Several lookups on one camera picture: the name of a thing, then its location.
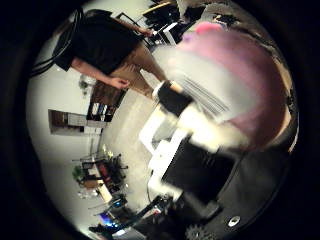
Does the pink and purple plush toy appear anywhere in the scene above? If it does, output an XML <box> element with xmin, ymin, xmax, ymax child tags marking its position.
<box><xmin>156</xmin><ymin>21</ymin><xmax>296</xmax><ymax>152</ymax></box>

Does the dark brown bookshelf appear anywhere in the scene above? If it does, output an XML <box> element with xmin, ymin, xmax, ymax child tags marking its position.
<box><xmin>85</xmin><ymin>79</ymin><xmax>129</xmax><ymax>123</ymax></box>

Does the person in black shirt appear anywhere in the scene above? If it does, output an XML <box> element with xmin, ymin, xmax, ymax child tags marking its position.
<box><xmin>53</xmin><ymin>9</ymin><xmax>169</xmax><ymax>99</ymax></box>

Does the brown and white cabinet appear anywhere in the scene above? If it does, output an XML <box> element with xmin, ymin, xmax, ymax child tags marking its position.
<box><xmin>48</xmin><ymin>109</ymin><xmax>108</xmax><ymax>136</ymax></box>

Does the cluttered wooden desk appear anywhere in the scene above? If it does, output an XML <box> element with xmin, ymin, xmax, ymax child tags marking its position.
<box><xmin>72</xmin><ymin>151</ymin><xmax>130</xmax><ymax>204</ymax></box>

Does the green potted plant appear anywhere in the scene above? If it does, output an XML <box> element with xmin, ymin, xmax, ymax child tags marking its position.
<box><xmin>71</xmin><ymin>165</ymin><xmax>86</xmax><ymax>184</ymax></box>

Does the blue lit screen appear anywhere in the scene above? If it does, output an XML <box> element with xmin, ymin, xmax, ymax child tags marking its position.
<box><xmin>98</xmin><ymin>211</ymin><xmax>122</xmax><ymax>228</ymax></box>

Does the black cable bundle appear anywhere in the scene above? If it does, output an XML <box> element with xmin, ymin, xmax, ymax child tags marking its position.
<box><xmin>30</xmin><ymin>7</ymin><xmax>86</xmax><ymax>78</ymax></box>

